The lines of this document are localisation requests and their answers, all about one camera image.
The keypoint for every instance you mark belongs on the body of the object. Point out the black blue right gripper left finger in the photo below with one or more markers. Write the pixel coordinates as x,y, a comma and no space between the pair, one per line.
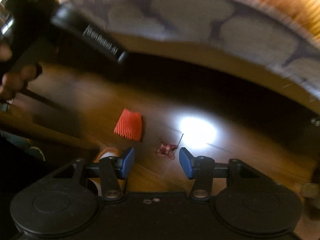
111,170

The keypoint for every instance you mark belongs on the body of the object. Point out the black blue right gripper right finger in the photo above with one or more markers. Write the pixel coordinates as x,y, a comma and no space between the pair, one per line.
201,169

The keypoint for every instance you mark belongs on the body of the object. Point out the person's left hand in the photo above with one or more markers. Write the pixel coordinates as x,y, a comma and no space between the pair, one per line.
13,82

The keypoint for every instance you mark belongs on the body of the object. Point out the small red white wrapper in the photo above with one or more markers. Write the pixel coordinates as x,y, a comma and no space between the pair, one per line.
167,150

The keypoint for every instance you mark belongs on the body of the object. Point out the orange foam net sleeve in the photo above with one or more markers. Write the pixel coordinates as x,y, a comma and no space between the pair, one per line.
129,125

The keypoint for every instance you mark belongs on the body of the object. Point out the metal bed leg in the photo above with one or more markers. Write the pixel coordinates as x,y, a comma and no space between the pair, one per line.
315,121

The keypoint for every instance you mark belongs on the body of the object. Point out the grey patterned quilt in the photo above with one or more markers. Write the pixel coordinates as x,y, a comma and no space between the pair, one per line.
258,34

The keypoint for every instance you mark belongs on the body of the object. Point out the wooden bed frame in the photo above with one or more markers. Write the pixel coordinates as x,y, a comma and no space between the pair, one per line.
216,59

